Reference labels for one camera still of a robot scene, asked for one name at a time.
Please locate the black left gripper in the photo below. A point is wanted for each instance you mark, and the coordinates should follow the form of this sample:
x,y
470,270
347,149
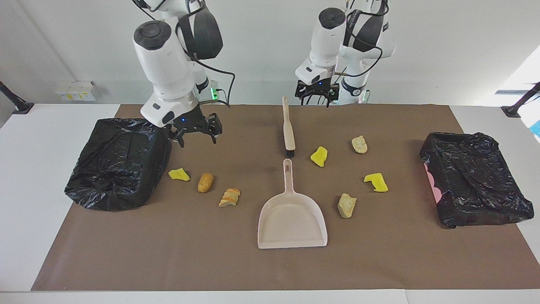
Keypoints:
x,y
316,87

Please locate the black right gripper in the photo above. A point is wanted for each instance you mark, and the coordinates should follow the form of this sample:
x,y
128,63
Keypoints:
x,y
190,124

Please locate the yellow sponge green backing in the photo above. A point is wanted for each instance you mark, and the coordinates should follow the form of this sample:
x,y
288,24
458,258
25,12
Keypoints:
x,y
179,174
319,156

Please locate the brown toy croquette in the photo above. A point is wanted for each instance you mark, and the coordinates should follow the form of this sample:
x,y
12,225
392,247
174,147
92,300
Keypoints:
x,y
205,182

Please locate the toy croissant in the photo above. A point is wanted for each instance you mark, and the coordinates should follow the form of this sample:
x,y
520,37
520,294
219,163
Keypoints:
x,y
359,144
230,197

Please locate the notched yellow sponge piece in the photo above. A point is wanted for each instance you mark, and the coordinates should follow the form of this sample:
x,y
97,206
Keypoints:
x,y
375,182

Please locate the beige plastic dustpan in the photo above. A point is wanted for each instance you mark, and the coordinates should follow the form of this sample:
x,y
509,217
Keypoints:
x,y
291,223

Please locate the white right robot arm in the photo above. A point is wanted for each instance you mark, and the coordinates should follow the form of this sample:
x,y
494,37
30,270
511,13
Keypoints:
x,y
162,63

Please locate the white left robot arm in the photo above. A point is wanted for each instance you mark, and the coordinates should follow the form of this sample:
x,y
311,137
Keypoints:
x,y
327,46

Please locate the black bag lined pink bin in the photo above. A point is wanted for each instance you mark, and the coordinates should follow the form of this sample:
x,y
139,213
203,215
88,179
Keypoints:
x,y
476,181

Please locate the brown table mat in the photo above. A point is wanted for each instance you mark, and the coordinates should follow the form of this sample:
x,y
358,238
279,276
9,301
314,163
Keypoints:
x,y
253,266

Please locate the blue object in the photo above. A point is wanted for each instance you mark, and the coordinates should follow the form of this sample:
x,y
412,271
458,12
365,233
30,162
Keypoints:
x,y
537,128

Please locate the white wall socket box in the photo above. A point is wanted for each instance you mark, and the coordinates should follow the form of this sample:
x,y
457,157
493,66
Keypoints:
x,y
76,90

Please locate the black camera stand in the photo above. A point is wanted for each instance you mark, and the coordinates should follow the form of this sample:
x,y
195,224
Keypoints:
x,y
512,110
21,107

